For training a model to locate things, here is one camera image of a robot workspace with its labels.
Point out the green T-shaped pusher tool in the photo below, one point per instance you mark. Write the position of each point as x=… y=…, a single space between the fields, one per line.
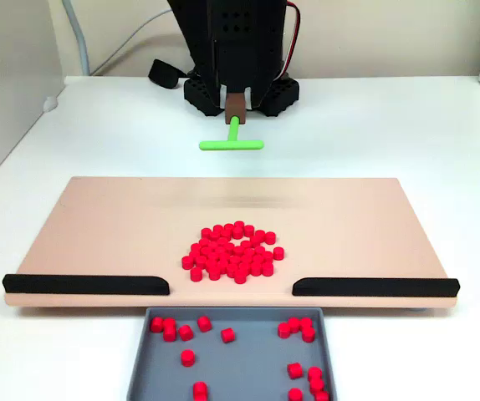
x=231 y=145

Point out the grey tray container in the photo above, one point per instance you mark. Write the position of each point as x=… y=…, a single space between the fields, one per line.
x=244 y=367

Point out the white panel foot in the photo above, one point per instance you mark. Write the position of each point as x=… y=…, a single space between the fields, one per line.
x=49 y=103

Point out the beige flat board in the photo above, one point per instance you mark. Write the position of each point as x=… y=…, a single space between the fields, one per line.
x=98 y=234

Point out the black foam rail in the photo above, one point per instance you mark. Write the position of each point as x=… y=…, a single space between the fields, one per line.
x=85 y=285
x=374 y=287

